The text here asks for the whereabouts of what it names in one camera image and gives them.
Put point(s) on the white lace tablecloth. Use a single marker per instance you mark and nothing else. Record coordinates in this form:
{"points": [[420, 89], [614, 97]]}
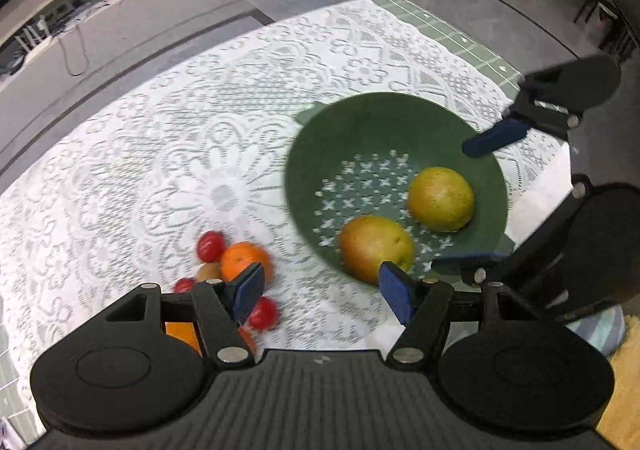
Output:
{"points": [[150, 155]]}

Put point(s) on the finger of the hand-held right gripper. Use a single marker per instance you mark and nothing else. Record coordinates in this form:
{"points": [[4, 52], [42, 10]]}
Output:
{"points": [[495, 137], [540, 240]]}

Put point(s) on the red cherry tomato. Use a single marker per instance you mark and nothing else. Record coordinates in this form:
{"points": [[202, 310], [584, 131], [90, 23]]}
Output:
{"points": [[265, 314], [183, 285], [210, 246]]}

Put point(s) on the yellow-green pear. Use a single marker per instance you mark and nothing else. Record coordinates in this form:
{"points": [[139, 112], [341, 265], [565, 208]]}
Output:
{"points": [[440, 200]]}

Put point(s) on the yellow furry rug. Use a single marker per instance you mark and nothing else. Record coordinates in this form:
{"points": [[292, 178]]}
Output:
{"points": [[625, 380]]}

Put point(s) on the white router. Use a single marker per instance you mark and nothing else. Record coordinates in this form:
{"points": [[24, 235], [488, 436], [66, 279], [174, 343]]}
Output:
{"points": [[35, 37]]}

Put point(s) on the light blue striped cushion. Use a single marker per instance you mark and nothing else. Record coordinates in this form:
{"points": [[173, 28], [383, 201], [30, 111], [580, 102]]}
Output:
{"points": [[597, 330]]}

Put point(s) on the green colander bowl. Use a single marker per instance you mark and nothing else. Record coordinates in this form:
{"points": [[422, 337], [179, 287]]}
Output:
{"points": [[360, 140]]}

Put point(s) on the white plain cloth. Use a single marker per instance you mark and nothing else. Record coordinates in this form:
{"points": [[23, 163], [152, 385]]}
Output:
{"points": [[545, 200]]}

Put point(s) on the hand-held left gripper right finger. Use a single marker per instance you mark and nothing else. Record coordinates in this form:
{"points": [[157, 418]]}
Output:
{"points": [[395, 290]]}

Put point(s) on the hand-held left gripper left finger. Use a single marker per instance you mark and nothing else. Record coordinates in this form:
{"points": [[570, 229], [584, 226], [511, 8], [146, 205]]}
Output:
{"points": [[248, 290]]}

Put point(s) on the brown longan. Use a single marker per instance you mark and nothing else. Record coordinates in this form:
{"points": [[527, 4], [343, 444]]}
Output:
{"points": [[207, 272]]}

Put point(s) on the red-yellow mango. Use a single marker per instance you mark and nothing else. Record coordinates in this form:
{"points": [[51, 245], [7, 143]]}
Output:
{"points": [[370, 245]]}

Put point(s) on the white curved tv cabinet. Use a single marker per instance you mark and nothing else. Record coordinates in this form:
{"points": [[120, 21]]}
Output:
{"points": [[150, 0]]}

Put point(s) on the black dining chair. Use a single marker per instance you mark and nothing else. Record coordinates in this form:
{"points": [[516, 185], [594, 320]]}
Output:
{"points": [[600, 10]]}

